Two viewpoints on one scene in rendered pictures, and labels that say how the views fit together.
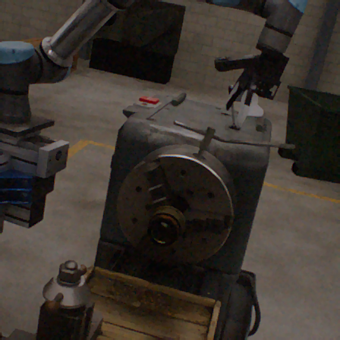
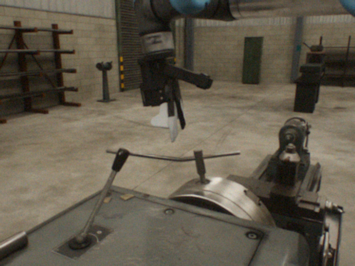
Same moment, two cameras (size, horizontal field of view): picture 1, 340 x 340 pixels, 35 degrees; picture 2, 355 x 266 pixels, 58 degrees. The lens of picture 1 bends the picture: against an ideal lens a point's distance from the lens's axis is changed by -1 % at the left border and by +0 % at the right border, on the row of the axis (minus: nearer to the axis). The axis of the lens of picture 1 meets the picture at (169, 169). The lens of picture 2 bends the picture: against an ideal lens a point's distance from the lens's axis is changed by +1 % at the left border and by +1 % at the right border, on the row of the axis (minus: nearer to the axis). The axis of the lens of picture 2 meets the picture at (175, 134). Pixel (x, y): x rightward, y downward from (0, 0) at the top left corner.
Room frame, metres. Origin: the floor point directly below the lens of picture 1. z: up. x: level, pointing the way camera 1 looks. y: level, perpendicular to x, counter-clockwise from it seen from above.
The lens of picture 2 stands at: (2.07, 0.12, 1.56)
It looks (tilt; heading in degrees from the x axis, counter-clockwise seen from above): 16 degrees down; 201
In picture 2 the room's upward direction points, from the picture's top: straight up
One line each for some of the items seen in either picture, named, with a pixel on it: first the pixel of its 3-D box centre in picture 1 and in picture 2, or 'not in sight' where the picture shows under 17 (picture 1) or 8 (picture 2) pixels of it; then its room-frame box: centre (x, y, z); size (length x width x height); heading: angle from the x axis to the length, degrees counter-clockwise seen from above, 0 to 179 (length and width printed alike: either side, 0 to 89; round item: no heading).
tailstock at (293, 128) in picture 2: not in sight; (290, 144); (0.18, 0.12, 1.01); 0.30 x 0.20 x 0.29; 172
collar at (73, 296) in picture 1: (67, 287); (289, 155); (0.77, 0.12, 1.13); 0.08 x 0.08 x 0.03
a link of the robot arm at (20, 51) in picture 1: (14, 64); not in sight; (1.62, 0.53, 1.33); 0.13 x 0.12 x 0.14; 151
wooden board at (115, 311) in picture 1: (139, 319); not in sight; (1.10, 0.00, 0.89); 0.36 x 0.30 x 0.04; 82
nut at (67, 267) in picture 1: (70, 270); (290, 148); (0.77, 0.12, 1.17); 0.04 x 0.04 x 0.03
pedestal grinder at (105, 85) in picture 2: not in sight; (105, 81); (-5.91, -5.07, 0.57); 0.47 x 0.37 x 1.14; 174
